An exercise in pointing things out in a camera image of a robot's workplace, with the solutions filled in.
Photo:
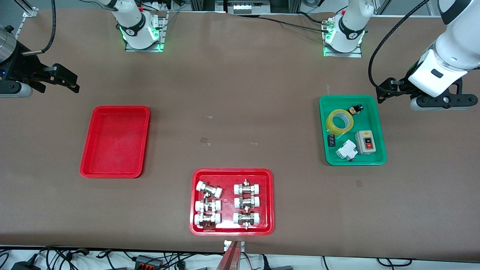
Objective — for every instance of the red metal bar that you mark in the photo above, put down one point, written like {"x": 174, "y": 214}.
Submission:
{"x": 230, "y": 260}

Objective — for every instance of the small black terminal block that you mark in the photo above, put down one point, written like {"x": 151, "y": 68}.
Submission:
{"x": 331, "y": 140}

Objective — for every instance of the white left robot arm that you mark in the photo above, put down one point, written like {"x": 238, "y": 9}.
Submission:
{"x": 455, "y": 45}

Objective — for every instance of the white circuit breaker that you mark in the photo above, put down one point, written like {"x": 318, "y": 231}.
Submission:
{"x": 345, "y": 150}

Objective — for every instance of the red tray with fittings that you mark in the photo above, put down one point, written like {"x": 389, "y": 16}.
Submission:
{"x": 228, "y": 225}

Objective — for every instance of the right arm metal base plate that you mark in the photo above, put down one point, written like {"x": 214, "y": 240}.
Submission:
{"x": 162, "y": 33}

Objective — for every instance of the black orange connector box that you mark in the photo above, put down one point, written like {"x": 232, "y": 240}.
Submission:
{"x": 148, "y": 261}

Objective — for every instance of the green plastic tray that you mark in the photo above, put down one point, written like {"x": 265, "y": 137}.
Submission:
{"x": 371, "y": 120}

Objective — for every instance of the grey push button switch box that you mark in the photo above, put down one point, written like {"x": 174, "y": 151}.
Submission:
{"x": 364, "y": 142}

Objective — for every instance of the black brass knob switch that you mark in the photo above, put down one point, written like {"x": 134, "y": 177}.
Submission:
{"x": 354, "y": 110}

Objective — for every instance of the white power strip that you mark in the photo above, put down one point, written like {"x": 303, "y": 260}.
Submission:
{"x": 243, "y": 8}

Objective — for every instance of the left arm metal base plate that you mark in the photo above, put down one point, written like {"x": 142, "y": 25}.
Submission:
{"x": 354, "y": 53}

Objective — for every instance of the aluminium frame profile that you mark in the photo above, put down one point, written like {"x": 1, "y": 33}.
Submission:
{"x": 28, "y": 8}

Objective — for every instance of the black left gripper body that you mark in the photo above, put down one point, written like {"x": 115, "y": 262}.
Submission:
{"x": 400, "y": 86}

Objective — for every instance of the empty red plastic tray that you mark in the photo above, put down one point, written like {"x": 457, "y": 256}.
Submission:
{"x": 114, "y": 142}

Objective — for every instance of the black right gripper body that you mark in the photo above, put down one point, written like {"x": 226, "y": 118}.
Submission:
{"x": 23, "y": 68}

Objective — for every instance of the black power adapter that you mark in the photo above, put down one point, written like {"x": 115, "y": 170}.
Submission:
{"x": 24, "y": 265}

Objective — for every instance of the yellow tape roll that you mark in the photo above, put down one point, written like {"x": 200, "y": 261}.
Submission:
{"x": 330, "y": 125}

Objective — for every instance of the silver clamp plate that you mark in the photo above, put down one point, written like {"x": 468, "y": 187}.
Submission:
{"x": 241, "y": 245}

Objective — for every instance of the white metal pipe fitting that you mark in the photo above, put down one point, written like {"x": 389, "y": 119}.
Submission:
{"x": 247, "y": 188}
{"x": 207, "y": 206}
{"x": 207, "y": 219}
{"x": 246, "y": 202}
{"x": 209, "y": 189}
{"x": 246, "y": 218}

